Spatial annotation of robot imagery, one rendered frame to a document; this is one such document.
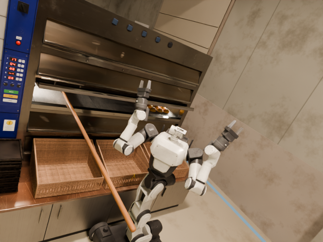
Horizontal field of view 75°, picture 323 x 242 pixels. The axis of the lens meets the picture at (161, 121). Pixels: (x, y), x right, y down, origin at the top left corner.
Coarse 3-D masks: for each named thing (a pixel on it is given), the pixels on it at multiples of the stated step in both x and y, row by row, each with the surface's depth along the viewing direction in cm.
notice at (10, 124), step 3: (6, 120) 170; (9, 120) 172; (12, 120) 173; (6, 123) 172; (9, 123) 173; (12, 123) 174; (3, 126) 172; (6, 126) 173; (9, 126) 174; (12, 126) 175; (3, 129) 173; (6, 129) 174; (9, 129) 175; (12, 129) 176
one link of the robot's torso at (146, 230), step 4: (144, 228) 215; (148, 228) 214; (144, 232) 214; (148, 232) 210; (144, 236) 204; (148, 236) 207; (136, 240) 200; (140, 240) 201; (144, 240) 204; (148, 240) 209
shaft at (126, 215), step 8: (64, 96) 211; (72, 112) 188; (80, 128) 169; (88, 144) 153; (96, 152) 147; (96, 160) 141; (104, 168) 136; (104, 176) 130; (112, 184) 125; (112, 192) 121; (120, 200) 116; (120, 208) 113; (128, 216) 109; (128, 224) 106
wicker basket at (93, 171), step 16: (48, 144) 199; (64, 144) 209; (80, 144) 219; (32, 160) 187; (48, 160) 203; (64, 160) 213; (32, 176) 182; (48, 176) 192; (64, 176) 200; (80, 176) 208; (96, 176) 210; (48, 192) 172; (64, 192) 181; (80, 192) 191
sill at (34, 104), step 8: (32, 104) 178; (40, 104) 183; (48, 104) 188; (56, 104) 194; (80, 112) 206; (88, 112) 211; (96, 112) 216; (104, 112) 221; (112, 112) 227; (120, 112) 234; (128, 112) 244; (168, 120) 281; (176, 120) 291
